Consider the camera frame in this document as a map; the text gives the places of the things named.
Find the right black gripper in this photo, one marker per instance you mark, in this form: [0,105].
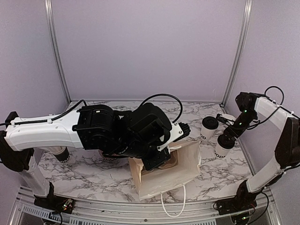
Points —
[228,131]

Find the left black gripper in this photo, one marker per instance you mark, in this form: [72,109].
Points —
[151,163]

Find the black cup lid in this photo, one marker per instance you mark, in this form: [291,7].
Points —
[225,143]
[210,123]

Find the brown cardboard cup carrier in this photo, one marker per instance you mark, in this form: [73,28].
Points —
[173,161]

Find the white paper cup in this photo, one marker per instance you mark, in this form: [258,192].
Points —
[220,152]
[206,133]

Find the brown paper bag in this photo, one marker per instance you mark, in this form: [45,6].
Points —
[161,181]

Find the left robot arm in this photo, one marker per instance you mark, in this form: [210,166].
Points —
[143,133]

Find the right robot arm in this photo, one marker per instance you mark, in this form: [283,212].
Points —
[260,143]

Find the red patterned bowl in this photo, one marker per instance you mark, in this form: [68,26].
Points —
[105,157]

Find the black cup with straws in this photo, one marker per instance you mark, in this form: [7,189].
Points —
[61,153]

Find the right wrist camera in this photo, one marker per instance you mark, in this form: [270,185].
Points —
[225,118]

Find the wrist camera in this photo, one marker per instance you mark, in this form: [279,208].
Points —
[225,118]
[178,132]

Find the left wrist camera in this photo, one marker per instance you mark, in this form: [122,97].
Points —
[178,132]

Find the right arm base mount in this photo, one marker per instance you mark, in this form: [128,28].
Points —
[230,205]

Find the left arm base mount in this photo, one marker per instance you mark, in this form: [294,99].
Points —
[56,203]

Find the right aluminium frame post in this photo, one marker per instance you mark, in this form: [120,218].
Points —
[240,47]

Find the aluminium frame post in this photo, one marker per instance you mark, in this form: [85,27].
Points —
[240,47]
[55,48]

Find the left aluminium frame post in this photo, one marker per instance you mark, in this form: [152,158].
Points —
[55,48]

